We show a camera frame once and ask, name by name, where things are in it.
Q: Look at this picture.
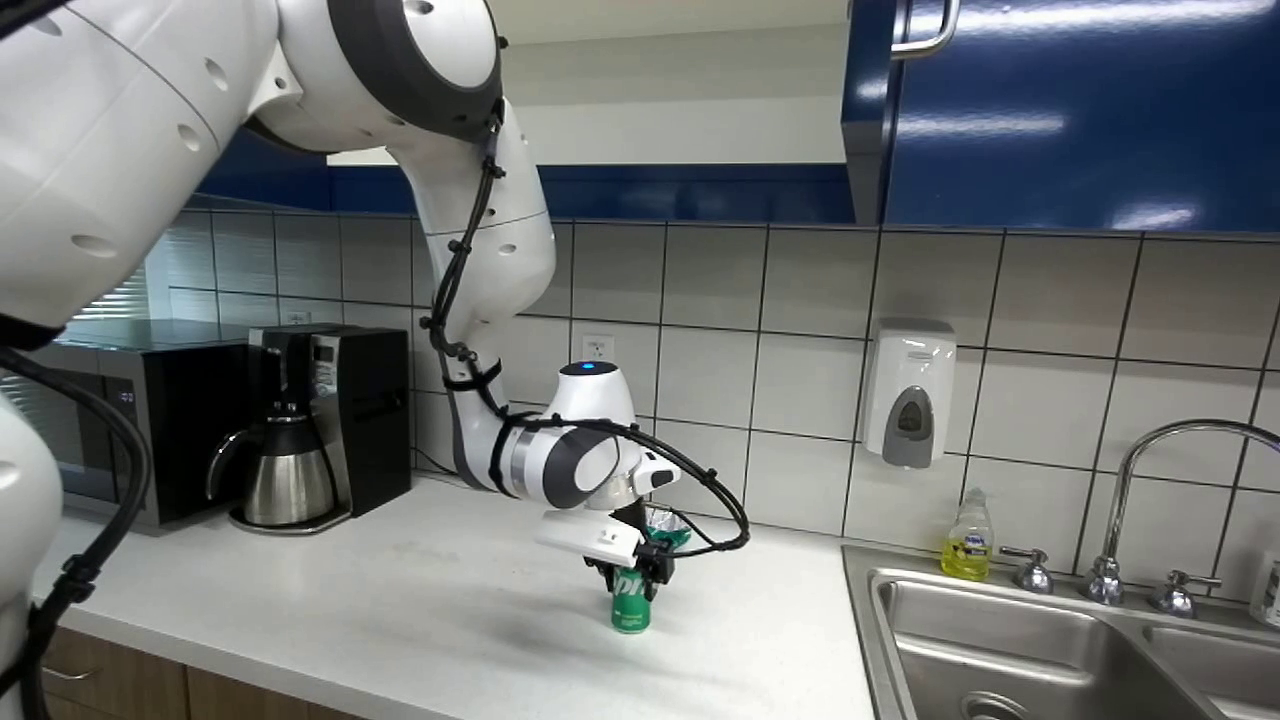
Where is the stainless steel double sink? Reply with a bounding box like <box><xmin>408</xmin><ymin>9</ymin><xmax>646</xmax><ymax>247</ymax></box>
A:
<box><xmin>845</xmin><ymin>544</ymin><xmax>1280</xmax><ymax>720</ymax></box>

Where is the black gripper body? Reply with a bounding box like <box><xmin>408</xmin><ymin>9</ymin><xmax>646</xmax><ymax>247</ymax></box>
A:
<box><xmin>617</xmin><ymin>501</ymin><xmax>693</xmax><ymax>586</ymax></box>

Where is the black microwave oven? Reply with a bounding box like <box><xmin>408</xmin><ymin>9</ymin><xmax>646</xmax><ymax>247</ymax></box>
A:
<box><xmin>5</xmin><ymin>319</ymin><xmax>253</xmax><ymax>530</ymax></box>

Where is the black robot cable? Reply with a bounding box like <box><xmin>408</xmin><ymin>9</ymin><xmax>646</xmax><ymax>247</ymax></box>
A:
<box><xmin>421</xmin><ymin>105</ymin><xmax>752</xmax><ymax>558</ymax></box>

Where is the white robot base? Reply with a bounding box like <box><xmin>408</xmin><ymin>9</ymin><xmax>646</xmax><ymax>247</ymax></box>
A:
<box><xmin>0</xmin><ymin>349</ymin><xmax>151</xmax><ymax>720</ymax></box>

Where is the yellow dish soap bottle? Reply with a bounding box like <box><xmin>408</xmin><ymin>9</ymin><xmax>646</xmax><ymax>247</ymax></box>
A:
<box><xmin>939</xmin><ymin>486</ymin><xmax>991</xmax><ymax>579</ymax></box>

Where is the white soap dispenser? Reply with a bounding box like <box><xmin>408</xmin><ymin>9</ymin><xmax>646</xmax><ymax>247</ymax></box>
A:
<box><xmin>863</xmin><ymin>319</ymin><xmax>958</xmax><ymax>466</ymax></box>

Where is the black coffee maker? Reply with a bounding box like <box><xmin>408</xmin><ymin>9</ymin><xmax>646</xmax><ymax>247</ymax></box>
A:
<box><xmin>250</xmin><ymin>323</ymin><xmax>412</xmax><ymax>519</ymax></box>

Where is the open white top cabinet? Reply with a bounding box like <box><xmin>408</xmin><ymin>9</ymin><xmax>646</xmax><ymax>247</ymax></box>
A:
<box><xmin>326</xmin><ymin>0</ymin><xmax>855</xmax><ymax>223</ymax></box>

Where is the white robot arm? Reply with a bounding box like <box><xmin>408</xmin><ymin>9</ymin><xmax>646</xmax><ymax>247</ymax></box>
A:
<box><xmin>0</xmin><ymin>0</ymin><xmax>687</xmax><ymax>570</ymax></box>

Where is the steel coffee carafe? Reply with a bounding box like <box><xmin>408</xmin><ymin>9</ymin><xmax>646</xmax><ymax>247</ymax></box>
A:
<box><xmin>206</xmin><ymin>399</ymin><xmax>337</xmax><ymax>529</ymax></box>

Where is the green soda can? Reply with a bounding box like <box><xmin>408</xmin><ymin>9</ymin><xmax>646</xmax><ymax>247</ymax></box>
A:
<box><xmin>611</xmin><ymin>568</ymin><xmax>651</xmax><ymax>631</ymax></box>

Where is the green crumpled snack bag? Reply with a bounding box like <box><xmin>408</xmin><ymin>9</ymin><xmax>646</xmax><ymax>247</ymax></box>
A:
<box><xmin>646</xmin><ymin>508</ymin><xmax>693</xmax><ymax>547</ymax></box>

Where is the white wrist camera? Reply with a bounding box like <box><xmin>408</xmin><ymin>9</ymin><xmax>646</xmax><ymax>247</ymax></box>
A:
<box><xmin>541</xmin><ymin>517</ymin><xmax>646</xmax><ymax>568</ymax></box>

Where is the chrome sink faucet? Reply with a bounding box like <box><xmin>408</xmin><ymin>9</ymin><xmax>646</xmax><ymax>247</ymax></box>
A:
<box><xmin>1002</xmin><ymin>414</ymin><xmax>1280</xmax><ymax>618</ymax></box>

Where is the blue right cabinet door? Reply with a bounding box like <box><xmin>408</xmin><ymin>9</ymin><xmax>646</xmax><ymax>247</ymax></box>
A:
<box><xmin>841</xmin><ymin>0</ymin><xmax>1280</xmax><ymax>236</ymax></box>

